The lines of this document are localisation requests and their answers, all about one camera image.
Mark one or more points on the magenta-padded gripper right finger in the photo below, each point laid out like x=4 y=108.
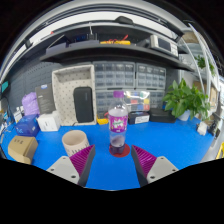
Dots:
x=156 y=166

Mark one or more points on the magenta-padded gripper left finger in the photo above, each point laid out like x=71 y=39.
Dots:
x=68 y=166

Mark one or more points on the purple-capped clear drink bottle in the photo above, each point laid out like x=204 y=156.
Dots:
x=118 y=125

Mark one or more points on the beige cup with dark dashes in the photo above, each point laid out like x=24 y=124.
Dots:
x=75 y=143

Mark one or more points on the white carton box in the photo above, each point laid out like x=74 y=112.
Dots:
x=48 y=122

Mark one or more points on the brown cardboard box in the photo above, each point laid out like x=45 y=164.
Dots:
x=22 y=149

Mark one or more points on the black flat case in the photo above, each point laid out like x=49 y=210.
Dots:
x=162 y=116

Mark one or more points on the black box with white label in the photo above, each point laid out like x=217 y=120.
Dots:
x=139 y=118

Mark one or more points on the yellow tool with red leads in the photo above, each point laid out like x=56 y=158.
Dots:
x=102 y=120

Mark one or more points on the blue carton box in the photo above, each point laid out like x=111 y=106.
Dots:
x=27 y=126

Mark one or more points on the black rectangular pouch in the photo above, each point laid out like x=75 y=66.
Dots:
x=83 y=105

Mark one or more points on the clear organizer with coloured parts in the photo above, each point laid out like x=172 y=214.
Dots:
x=138 y=100

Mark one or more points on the beige perforated tray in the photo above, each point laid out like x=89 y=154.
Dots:
x=65 y=96

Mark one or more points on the small white box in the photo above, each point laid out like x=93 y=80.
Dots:
x=18 y=115

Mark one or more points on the dark grey flat box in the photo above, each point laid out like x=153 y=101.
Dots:
x=45 y=98

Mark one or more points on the large potted green plant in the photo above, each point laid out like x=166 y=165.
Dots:
x=185 y=98

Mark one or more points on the grey small-parts drawer cabinet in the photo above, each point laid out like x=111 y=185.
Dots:
x=114 y=75
x=104 y=101
x=150 y=76

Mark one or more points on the small green plant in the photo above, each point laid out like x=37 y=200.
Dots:
x=204 y=63

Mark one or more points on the black overhead shelf unit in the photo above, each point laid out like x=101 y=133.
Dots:
x=110 y=51

